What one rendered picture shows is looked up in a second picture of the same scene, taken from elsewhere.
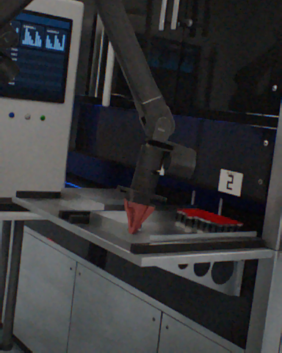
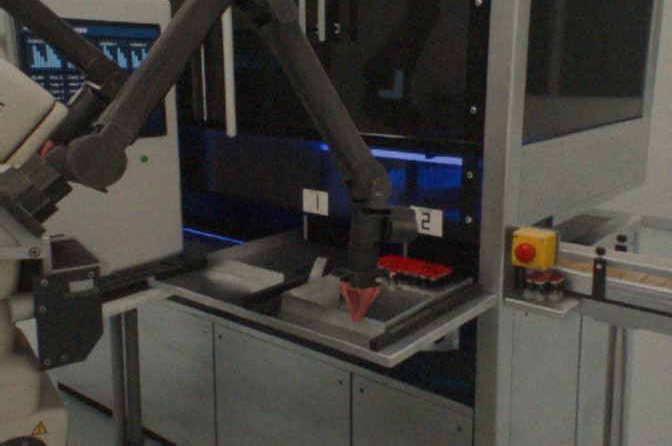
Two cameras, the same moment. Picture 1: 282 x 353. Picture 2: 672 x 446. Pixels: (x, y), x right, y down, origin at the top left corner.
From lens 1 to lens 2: 0.44 m
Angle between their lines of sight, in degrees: 16
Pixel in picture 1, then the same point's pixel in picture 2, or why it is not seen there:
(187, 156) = (407, 217)
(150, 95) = (360, 155)
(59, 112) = (162, 147)
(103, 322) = (266, 391)
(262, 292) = (488, 343)
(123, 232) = (339, 318)
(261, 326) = (493, 380)
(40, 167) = (151, 220)
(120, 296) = (286, 359)
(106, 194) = (257, 246)
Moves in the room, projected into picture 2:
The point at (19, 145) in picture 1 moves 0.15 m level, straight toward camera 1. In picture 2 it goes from (121, 200) to (132, 211)
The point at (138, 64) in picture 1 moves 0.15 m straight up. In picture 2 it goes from (339, 118) to (339, 30)
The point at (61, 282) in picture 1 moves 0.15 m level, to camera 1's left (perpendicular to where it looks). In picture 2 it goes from (192, 348) to (143, 354)
